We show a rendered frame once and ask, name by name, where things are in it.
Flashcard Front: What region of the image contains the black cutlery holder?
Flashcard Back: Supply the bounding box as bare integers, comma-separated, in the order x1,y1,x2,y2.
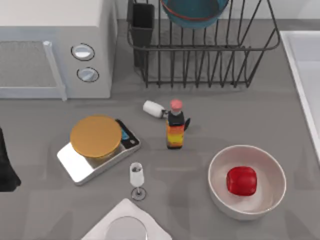
126,0,156,47

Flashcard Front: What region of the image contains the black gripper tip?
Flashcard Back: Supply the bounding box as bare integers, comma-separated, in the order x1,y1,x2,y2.
0,127,22,193

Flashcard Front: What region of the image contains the white bowl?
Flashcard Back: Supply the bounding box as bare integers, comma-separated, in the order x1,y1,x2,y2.
207,144,287,221

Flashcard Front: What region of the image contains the dark sauce bottle pink cap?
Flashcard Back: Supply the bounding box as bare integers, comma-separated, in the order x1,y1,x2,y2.
165,99,186,150

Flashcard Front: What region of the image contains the pale microwave oven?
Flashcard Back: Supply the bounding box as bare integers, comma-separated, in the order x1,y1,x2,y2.
0,0,119,102

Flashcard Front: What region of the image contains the orange round scale plate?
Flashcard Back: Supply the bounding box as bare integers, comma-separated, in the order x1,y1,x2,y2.
69,114,123,159

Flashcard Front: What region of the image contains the white stemmed glass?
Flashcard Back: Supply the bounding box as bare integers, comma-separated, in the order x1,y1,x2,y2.
129,161,147,201

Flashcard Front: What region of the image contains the red bell pepper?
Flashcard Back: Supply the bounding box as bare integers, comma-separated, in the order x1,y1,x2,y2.
226,166,258,196

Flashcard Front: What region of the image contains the silver kitchen scale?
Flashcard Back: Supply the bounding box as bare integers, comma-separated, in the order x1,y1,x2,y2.
56,118,142,186

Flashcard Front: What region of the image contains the dark wire dish rack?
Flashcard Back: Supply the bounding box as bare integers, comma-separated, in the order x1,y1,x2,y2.
126,0,281,89

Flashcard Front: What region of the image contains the white and black toy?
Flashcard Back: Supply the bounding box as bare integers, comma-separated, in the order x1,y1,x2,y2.
142,100,192,132

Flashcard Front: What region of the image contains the microwave door handle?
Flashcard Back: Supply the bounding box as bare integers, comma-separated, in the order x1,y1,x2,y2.
42,40,68,102

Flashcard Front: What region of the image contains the blue bowl with red rim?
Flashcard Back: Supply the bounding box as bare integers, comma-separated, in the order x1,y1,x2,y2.
160,0,230,30

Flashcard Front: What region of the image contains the white square plate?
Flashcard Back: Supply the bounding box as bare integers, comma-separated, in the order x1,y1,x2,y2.
80,198,173,240

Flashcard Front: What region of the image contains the grey microwave knob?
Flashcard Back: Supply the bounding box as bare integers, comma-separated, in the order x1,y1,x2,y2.
76,66,100,83
70,42,96,62

